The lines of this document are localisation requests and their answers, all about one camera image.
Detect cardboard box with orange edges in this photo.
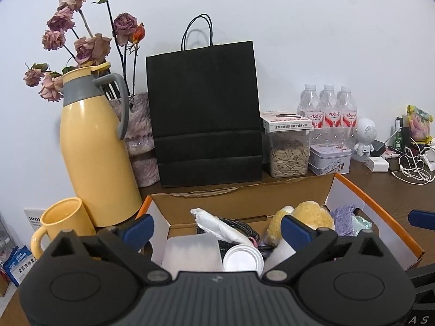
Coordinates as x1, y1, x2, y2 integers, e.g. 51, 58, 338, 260
136, 173, 425, 272

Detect white robot-shaped speaker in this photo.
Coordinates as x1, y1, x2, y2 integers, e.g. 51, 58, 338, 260
352, 118, 377, 162

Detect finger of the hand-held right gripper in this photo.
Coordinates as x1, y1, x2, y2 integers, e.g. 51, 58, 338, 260
408, 209, 435, 227

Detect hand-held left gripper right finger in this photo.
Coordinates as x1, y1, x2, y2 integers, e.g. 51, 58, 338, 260
263, 214, 393, 285

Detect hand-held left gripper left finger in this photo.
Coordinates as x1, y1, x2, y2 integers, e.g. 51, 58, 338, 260
42, 214, 173, 285

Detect dried rose bouquet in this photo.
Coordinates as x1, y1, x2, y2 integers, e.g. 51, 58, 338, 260
23, 0, 147, 102

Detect yellow plush toy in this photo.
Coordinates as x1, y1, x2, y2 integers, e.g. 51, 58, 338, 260
264, 201, 335, 247

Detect yellow snack packet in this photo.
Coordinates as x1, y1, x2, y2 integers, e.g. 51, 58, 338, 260
406, 105, 434, 145

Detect black paper bag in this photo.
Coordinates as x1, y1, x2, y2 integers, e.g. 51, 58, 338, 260
146, 14, 263, 188

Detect pink mottled vase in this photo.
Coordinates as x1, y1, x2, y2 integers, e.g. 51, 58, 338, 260
109, 92, 160, 188

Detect purple knit pouch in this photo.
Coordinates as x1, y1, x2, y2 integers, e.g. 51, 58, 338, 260
329, 205, 357, 237

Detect white charger block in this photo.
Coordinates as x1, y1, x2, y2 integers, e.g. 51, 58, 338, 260
365, 156, 390, 173

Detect white cable tangle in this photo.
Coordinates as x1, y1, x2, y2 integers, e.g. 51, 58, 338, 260
391, 143, 435, 186

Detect translucent plastic box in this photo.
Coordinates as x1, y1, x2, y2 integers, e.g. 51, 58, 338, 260
161, 236, 223, 273

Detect white printed tin box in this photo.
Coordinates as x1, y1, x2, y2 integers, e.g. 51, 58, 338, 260
309, 143, 352, 176

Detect iridescent item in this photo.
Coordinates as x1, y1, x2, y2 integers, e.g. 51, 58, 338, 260
352, 215, 374, 233

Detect clear seed container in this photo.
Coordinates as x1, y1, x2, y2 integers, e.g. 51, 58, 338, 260
267, 131, 311, 178

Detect blue white booklets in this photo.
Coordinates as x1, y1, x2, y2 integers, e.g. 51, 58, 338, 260
0, 244, 35, 287

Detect small white flat box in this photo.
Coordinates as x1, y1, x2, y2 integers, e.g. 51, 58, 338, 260
260, 110, 314, 133

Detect dark bottle with white cap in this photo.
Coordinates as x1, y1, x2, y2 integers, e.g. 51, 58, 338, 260
222, 244, 265, 274

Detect yellow mug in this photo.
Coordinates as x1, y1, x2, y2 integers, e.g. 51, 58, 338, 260
30, 197, 97, 260

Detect small green bottle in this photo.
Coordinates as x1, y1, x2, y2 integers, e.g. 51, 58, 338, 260
393, 117, 405, 150

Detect white plastic item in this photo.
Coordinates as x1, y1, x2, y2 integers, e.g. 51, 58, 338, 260
189, 207, 254, 245

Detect yellow thermos jug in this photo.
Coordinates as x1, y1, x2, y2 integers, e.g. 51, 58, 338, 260
59, 62, 142, 227

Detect white tissue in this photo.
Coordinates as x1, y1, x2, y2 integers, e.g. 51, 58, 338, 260
263, 241, 296, 274

